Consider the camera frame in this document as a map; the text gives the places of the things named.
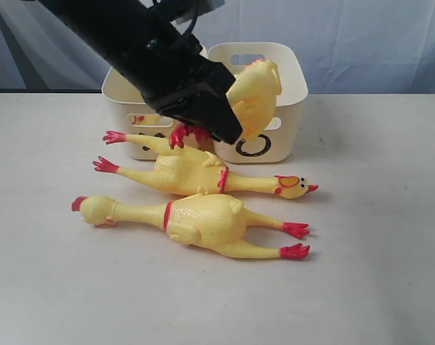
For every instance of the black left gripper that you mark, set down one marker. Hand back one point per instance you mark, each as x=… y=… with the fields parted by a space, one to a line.
x=199 y=103

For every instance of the headless yellow rubber chicken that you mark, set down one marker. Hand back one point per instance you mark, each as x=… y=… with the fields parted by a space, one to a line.
x=253 y=97

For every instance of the yellow chicken facing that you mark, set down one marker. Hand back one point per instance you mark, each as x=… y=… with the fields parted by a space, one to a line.
x=187 y=171
x=217 y=222

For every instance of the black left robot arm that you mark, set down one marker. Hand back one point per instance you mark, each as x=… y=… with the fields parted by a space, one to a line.
x=155 y=50

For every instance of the cream bin marked O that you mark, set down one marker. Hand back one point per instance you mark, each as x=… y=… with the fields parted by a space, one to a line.
x=276 y=142

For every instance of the cream bin marked X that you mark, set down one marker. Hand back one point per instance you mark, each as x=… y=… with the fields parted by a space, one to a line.
x=124 y=100

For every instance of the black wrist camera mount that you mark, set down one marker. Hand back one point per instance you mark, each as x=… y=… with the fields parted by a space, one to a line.
x=181 y=11

